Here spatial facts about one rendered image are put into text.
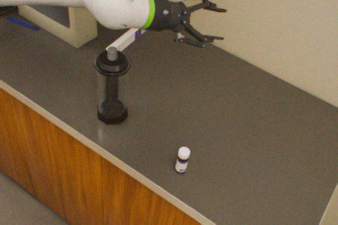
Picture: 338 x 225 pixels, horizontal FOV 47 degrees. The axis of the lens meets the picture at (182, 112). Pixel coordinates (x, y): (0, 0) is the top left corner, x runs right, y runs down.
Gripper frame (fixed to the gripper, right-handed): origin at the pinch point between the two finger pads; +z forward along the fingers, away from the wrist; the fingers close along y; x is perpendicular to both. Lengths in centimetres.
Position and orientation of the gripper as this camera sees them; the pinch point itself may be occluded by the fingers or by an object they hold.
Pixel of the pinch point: (215, 24)
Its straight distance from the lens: 118.1
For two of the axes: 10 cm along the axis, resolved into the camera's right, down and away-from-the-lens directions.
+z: 7.5, -0.3, 6.6
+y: -0.8, 9.9, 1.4
